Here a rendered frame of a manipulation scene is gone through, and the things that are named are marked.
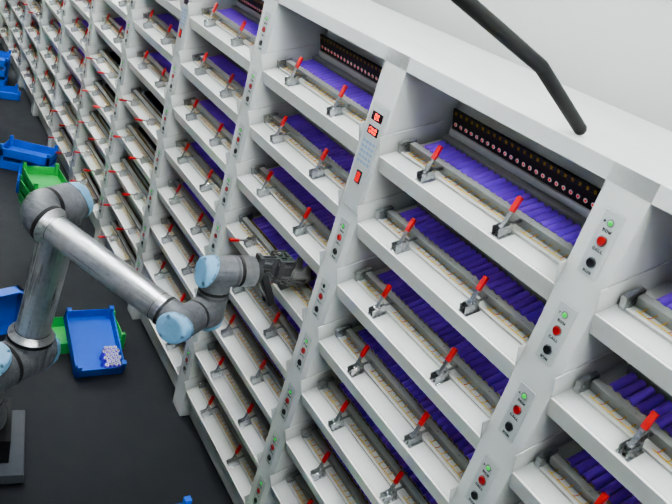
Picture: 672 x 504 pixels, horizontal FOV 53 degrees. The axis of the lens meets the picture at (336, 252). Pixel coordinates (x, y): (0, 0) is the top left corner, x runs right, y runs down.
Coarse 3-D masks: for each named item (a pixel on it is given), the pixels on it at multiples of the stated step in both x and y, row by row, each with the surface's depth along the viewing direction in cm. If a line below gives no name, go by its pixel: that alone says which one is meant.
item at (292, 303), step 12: (228, 216) 241; (240, 216) 241; (252, 216) 244; (228, 228) 240; (240, 228) 240; (240, 252) 235; (252, 252) 228; (264, 252) 228; (276, 288) 212; (288, 288) 212; (288, 300) 207; (300, 300) 207; (288, 312) 208; (300, 312) 202; (300, 324) 201
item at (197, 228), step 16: (176, 176) 301; (160, 192) 297; (176, 192) 287; (192, 192) 293; (176, 208) 286; (192, 208) 285; (192, 224) 275; (208, 224) 271; (192, 240) 268; (208, 240) 266
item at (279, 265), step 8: (256, 256) 199; (264, 256) 198; (272, 256) 200; (280, 256) 202; (288, 256) 202; (264, 264) 198; (272, 264) 199; (280, 264) 199; (288, 264) 201; (264, 272) 200; (272, 272) 201; (280, 272) 200; (288, 272) 203; (272, 280) 202; (280, 280) 202
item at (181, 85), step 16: (192, 0) 267; (192, 32) 273; (192, 48) 276; (176, 80) 281; (160, 128) 296; (176, 128) 290; (160, 144) 296; (160, 160) 296; (160, 176) 298; (160, 208) 306; (144, 272) 319; (128, 304) 334
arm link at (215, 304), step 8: (200, 296) 192; (208, 296) 191; (216, 296) 191; (224, 296) 193; (208, 304) 191; (216, 304) 192; (224, 304) 195; (208, 312) 189; (216, 312) 192; (224, 312) 198; (216, 320) 195; (208, 328) 195; (216, 328) 197
